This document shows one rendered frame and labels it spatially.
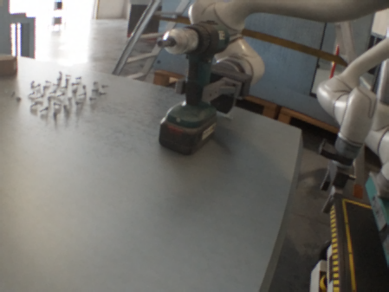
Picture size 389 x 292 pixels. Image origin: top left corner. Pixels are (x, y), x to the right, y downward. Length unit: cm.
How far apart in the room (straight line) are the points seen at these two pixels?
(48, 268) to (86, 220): 9
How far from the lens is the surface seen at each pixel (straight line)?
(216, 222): 38
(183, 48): 40
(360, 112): 80
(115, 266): 32
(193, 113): 51
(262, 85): 257
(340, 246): 97
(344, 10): 62
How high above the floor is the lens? 91
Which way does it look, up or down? 29 degrees down
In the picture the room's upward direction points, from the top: 10 degrees clockwise
